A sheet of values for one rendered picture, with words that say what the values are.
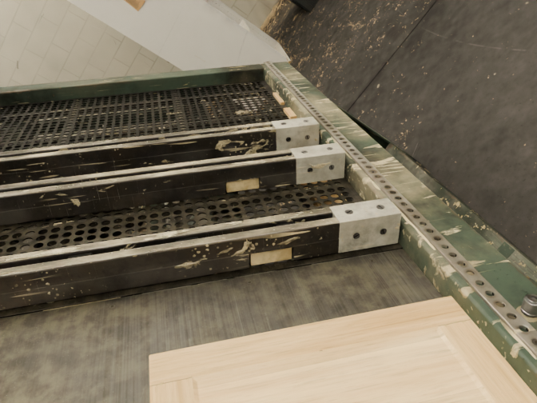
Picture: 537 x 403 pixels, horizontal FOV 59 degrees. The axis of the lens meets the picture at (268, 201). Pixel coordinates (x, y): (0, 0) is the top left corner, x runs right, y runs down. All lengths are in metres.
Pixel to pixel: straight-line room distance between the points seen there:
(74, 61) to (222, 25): 2.17
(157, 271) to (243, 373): 0.27
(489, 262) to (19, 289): 0.79
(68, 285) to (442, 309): 0.62
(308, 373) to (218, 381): 0.12
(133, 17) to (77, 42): 1.68
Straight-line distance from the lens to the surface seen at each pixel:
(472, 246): 0.92
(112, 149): 1.29
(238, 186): 1.13
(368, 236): 0.93
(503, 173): 2.11
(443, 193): 1.98
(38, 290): 0.90
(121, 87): 1.98
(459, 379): 0.73
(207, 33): 4.20
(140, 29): 4.19
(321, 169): 1.17
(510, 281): 0.86
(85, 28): 5.70
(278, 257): 0.90
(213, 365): 0.71
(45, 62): 5.90
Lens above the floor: 1.54
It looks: 27 degrees down
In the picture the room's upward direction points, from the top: 63 degrees counter-clockwise
